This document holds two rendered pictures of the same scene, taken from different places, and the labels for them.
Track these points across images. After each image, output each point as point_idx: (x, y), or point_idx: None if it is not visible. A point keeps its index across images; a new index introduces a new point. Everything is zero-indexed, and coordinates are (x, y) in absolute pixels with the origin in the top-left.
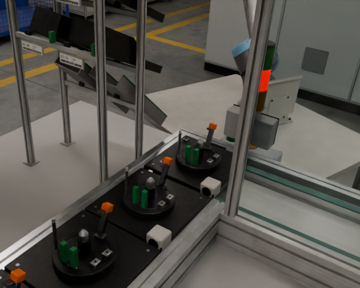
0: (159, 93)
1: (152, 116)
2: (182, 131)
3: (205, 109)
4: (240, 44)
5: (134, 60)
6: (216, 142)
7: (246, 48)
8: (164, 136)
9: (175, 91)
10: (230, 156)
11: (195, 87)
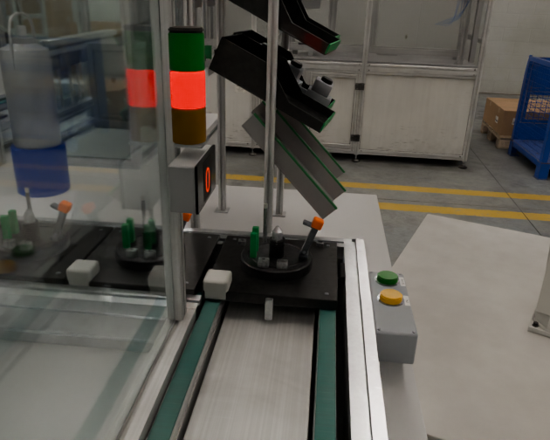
0: (488, 228)
1: (306, 195)
2: (348, 241)
3: (512, 270)
4: None
5: None
6: (358, 270)
7: None
8: (376, 259)
9: (519, 236)
10: (321, 285)
11: None
